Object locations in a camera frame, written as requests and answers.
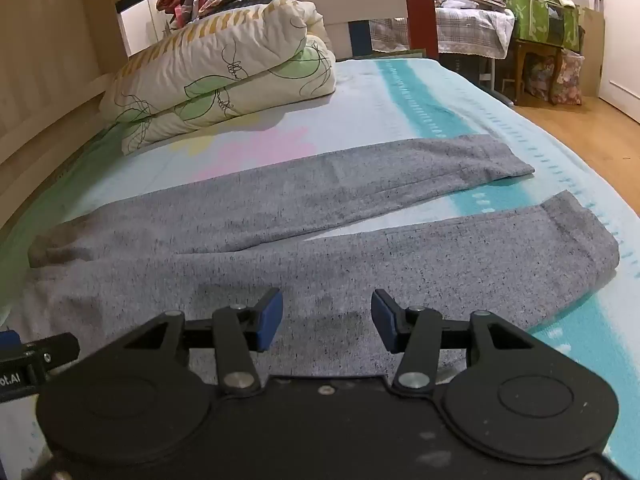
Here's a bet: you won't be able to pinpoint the cream wooden bed rail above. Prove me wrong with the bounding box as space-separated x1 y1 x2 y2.
0 0 131 231

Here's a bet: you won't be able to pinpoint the plaid bedsheet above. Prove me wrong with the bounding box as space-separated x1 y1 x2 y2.
350 0 516 58

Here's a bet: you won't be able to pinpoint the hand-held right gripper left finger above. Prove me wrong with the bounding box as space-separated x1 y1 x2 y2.
122 287 284 396

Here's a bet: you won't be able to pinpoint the folded leaf print quilt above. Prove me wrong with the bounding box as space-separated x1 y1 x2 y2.
98 0 337 156

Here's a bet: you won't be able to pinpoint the wooden stool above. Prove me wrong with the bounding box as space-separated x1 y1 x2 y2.
512 37 563 103

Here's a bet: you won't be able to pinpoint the green storage bag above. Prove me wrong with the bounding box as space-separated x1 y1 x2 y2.
505 0 583 53

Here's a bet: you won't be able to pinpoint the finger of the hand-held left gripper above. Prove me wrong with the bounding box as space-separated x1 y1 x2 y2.
22 333 81 368

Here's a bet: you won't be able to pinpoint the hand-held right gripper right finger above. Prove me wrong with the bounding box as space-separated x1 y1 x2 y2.
371 288 533 393

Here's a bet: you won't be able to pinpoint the pastel flower print bed blanket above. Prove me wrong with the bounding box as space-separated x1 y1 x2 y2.
0 57 640 480

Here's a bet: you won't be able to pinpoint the white door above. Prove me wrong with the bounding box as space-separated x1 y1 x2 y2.
597 0 640 123

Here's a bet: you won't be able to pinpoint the white wooden bed beam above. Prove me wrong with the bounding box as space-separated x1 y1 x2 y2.
290 0 416 58

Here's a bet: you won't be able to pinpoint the red wooden post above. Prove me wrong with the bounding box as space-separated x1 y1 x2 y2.
405 0 440 58

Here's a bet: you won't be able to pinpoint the floral fabric bag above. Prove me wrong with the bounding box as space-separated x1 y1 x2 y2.
522 50 586 106

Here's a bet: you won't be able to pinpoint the brown cardboard sheet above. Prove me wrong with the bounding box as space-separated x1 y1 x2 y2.
580 5 606 98

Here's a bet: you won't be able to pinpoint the grey pants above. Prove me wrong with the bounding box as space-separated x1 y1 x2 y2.
20 132 621 378

